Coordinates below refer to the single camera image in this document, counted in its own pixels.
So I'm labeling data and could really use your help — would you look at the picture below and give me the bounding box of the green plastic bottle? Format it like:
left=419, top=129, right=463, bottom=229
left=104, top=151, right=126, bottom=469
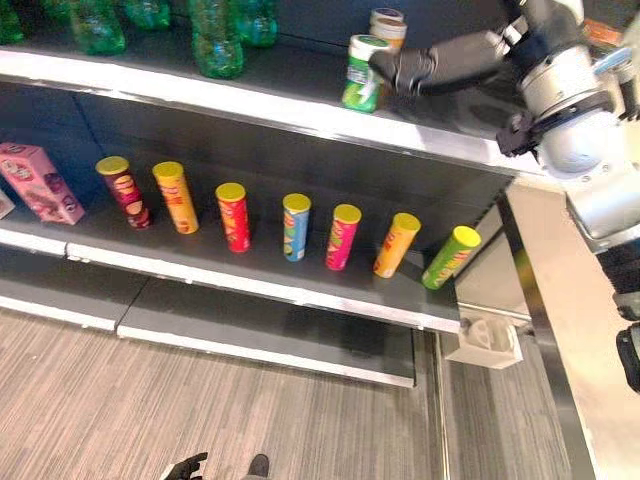
left=232, top=0, right=279, bottom=49
left=69, top=0, right=127, bottom=56
left=188, top=0, right=246, bottom=80
left=0, top=0, right=25, bottom=46
left=123, top=0, right=174, bottom=30

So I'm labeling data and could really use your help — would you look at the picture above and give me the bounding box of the blue chips can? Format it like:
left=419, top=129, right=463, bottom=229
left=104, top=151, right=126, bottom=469
left=281, top=193, right=313, bottom=263

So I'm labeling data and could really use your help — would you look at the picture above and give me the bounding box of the pink snack box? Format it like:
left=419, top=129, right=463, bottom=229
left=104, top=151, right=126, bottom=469
left=0, top=142, right=87, bottom=226

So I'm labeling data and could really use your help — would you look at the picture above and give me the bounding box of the green chips can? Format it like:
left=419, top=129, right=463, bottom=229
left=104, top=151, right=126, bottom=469
left=421, top=225, right=483, bottom=291

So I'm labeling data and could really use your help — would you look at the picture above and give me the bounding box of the orange white lidded jar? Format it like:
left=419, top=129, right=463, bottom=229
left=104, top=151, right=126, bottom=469
left=368, top=8, right=408, bottom=55

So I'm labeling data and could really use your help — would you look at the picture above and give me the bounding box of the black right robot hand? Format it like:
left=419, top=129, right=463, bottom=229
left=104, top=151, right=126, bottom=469
left=368, top=29, right=510, bottom=96

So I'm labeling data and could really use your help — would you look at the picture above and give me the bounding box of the red chips can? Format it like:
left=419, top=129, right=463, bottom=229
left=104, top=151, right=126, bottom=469
left=215, top=182, right=252, bottom=254

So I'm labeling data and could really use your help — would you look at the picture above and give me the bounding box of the maroon chips can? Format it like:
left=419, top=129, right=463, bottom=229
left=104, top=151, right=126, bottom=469
left=95, top=155, right=153, bottom=231

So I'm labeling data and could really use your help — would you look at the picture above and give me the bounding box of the dark robot foot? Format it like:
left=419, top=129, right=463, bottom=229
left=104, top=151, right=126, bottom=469
left=247, top=453, right=271, bottom=480

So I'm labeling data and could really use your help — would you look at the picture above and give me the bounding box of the yellow orange chips can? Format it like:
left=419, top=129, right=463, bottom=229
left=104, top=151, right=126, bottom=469
left=151, top=161, right=200, bottom=236

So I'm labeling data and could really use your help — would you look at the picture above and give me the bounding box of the grey metal store shelf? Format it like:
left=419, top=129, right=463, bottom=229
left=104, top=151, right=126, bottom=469
left=0, top=0, right=640, bottom=480

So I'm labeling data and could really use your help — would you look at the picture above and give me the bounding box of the pink chips can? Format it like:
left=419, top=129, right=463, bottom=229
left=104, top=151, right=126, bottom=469
left=324, top=203, right=363, bottom=272

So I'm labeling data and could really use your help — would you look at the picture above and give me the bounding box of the green white lidded jar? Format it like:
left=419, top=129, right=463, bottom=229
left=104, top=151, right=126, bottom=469
left=341, top=34, right=391, bottom=114

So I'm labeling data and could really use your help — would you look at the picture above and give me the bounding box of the white shelf foot bracket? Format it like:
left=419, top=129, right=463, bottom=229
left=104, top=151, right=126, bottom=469
left=444, top=316, right=524, bottom=370

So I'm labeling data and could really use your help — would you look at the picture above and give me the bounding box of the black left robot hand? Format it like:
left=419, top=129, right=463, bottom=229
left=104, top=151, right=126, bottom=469
left=163, top=452, right=209, bottom=480

